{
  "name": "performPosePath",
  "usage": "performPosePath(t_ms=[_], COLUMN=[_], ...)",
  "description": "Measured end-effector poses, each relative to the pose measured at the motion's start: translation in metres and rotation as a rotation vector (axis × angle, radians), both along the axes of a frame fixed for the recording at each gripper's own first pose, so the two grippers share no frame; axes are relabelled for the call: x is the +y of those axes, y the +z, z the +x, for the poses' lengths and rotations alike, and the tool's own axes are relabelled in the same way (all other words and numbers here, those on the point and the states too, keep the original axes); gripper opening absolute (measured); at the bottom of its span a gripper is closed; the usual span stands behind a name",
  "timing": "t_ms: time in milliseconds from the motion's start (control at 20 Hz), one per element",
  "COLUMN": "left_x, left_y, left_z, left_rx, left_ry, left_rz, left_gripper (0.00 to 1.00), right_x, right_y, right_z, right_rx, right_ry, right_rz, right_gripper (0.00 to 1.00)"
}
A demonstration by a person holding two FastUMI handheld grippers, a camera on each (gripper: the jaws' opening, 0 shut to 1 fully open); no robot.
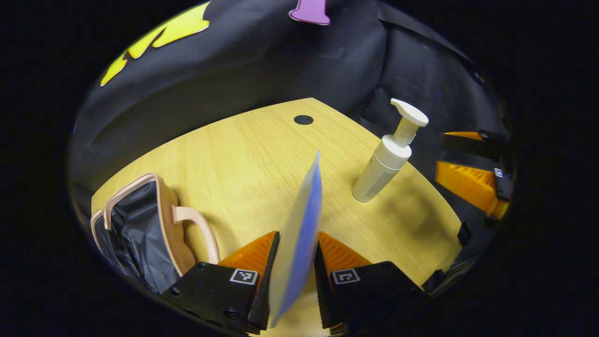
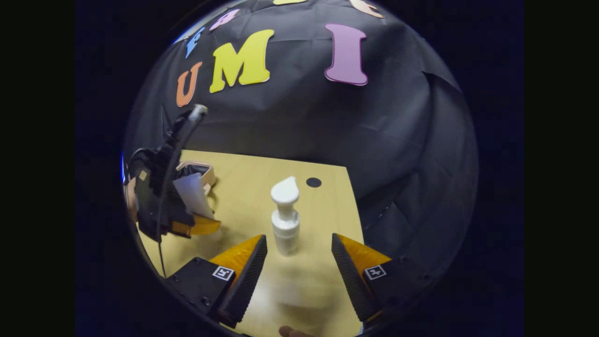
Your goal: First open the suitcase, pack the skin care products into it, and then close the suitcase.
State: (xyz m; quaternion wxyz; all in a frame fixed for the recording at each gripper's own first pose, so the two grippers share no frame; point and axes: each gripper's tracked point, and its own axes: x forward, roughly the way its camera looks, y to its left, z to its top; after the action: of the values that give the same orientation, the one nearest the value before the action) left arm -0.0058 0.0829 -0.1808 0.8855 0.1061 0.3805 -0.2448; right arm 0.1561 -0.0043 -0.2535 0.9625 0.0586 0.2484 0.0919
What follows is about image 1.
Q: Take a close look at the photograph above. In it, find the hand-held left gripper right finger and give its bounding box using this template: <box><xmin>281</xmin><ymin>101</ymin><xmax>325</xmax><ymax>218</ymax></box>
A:
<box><xmin>314</xmin><ymin>231</ymin><xmax>429</xmax><ymax>335</ymax></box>

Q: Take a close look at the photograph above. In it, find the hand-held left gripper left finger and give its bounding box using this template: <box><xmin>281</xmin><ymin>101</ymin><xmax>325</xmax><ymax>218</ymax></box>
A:
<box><xmin>161</xmin><ymin>230</ymin><xmax>281</xmax><ymax>335</ymax></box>

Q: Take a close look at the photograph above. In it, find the white skin care tube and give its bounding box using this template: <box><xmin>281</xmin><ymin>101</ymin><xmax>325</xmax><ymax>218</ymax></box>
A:
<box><xmin>269</xmin><ymin>150</ymin><xmax>324</xmax><ymax>328</ymax></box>

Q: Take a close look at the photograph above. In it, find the white pump bottle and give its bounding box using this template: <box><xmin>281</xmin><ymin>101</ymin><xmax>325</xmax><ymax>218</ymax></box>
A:
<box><xmin>352</xmin><ymin>98</ymin><xmax>429</xmax><ymax>203</ymax></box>

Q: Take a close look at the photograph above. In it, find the pink suitcase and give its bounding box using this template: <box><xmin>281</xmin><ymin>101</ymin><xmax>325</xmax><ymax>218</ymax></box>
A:
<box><xmin>90</xmin><ymin>173</ymin><xmax>220</xmax><ymax>294</ymax></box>

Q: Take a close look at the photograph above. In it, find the black backdrop cloth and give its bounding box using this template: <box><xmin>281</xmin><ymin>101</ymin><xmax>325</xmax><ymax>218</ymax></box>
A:
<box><xmin>68</xmin><ymin>0</ymin><xmax>511</xmax><ymax>220</ymax></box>

